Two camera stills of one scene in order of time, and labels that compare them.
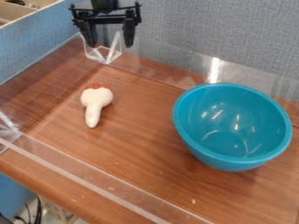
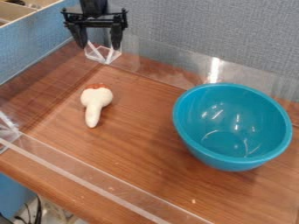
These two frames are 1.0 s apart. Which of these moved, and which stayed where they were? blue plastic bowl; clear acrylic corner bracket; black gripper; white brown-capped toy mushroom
Moved: black gripper
Stayed: blue plastic bowl; white brown-capped toy mushroom; clear acrylic corner bracket
